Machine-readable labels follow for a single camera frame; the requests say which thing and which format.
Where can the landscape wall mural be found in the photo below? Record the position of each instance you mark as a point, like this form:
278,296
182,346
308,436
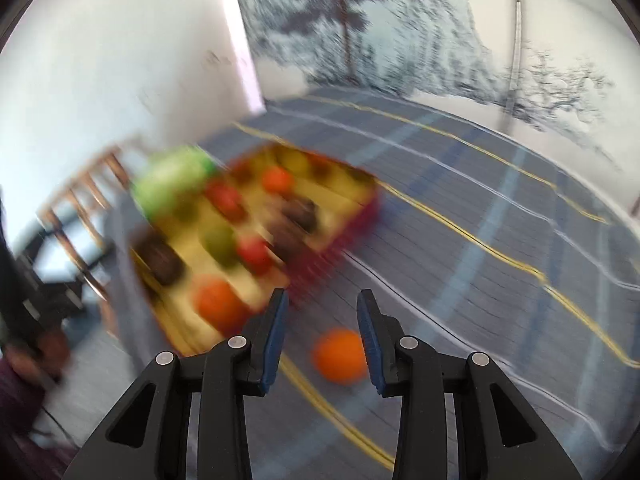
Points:
400,25

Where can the wooden chair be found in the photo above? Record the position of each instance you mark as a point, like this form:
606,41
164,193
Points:
75,195

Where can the green tissue pack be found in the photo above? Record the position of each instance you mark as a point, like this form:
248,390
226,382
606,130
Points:
170,180

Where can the green lime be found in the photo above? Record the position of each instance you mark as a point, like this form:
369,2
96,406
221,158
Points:
219,244

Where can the dark brown passion fruit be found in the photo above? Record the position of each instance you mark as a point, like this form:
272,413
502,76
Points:
160,257
284,243
301,215

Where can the red tomato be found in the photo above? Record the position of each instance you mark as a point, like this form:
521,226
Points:
226,199
255,254

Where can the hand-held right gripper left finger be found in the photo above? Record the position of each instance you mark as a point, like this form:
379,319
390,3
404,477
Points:
274,345

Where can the orange mandarin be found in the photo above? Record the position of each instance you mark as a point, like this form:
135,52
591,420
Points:
337,357
217,305
277,181

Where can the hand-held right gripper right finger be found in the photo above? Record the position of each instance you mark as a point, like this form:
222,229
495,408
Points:
369,345

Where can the red and gold tin box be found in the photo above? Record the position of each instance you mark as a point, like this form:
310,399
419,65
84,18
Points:
340,192

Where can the person's left hand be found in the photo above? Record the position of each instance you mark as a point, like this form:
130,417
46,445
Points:
42,357

